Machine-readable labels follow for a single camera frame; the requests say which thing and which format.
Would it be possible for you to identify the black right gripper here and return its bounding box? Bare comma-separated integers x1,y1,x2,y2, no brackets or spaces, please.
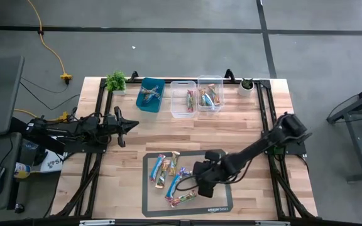
197,150,223,198

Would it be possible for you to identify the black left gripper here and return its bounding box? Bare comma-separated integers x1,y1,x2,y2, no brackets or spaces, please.
105,105,140,148

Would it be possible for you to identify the teal plastic bin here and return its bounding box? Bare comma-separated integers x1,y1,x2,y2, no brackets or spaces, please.
135,77,166,114

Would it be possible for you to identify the grey mat with black border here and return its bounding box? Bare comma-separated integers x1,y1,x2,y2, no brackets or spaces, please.
141,149,234,218

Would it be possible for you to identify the green fern in white pot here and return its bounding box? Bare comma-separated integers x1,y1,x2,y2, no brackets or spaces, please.
105,70,128,96

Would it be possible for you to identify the clear plastic bin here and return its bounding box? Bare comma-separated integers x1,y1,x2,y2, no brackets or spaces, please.
170,80,198,119
197,75,226,113

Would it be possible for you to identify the silver metal bar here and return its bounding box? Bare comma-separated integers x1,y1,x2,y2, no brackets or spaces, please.
79,219,116,226
255,220,291,226

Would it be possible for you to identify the white printed bag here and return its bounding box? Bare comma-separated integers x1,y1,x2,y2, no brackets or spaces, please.
39,149,68,174

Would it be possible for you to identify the succulent in white pot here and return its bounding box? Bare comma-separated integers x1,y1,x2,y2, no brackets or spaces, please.
237,77,255,97

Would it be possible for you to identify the yellow and white bottle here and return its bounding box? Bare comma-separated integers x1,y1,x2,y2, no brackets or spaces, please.
13,161,33,180

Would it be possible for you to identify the black metal desk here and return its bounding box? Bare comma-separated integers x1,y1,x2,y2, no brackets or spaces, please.
326,78,362,183

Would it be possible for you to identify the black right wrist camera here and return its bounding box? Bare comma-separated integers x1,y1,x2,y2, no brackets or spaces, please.
192,161,206,186

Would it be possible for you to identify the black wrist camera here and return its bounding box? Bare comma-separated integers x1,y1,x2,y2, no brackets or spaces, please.
192,161,206,186
106,114,118,129

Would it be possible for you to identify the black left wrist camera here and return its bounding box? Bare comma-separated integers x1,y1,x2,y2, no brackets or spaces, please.
106,114,118,129

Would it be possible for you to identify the black camera cable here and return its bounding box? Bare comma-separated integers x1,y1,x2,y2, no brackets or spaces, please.
175,175,200,193

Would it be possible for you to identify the yellow extension cord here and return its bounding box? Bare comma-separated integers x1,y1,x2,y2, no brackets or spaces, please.
26,0,74,85
13,108,71,123

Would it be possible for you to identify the black floor cable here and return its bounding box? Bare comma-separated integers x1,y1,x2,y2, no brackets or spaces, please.
19,77,82,111

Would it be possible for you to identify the black aluminium rig frame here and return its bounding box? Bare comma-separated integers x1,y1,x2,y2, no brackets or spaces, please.
50,68,319,226

